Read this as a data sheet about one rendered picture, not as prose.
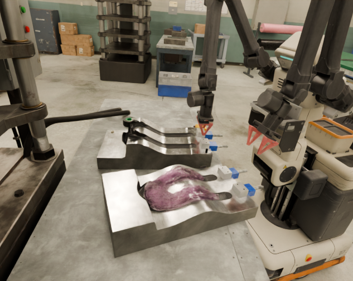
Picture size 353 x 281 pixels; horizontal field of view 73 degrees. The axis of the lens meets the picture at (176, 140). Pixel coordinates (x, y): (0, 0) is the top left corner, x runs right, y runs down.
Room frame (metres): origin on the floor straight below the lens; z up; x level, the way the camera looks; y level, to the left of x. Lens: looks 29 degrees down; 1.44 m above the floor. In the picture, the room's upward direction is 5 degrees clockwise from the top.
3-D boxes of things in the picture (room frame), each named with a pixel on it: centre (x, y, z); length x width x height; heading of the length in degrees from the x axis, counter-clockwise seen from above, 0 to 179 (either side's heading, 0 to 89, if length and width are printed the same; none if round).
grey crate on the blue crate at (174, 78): (4.35, 0.11, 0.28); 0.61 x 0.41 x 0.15; 91
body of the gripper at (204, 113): (1.06, -0.13, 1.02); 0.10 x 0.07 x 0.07; 7
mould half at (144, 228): (0.64, -0.03, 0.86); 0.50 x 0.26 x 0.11; 114
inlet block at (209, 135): (1.07, -0.17, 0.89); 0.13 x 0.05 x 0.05; 97
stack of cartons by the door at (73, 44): (7.18, 3.06, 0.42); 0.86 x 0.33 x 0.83; 91
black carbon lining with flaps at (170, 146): (0.98, 0.08, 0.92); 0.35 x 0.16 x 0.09; 97
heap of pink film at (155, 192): (0.65, -0.03, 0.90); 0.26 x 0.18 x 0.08; 114
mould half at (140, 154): (0.99, 0.10, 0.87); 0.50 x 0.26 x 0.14; 97
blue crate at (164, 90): (4.35, 0.11, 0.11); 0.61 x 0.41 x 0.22; 91
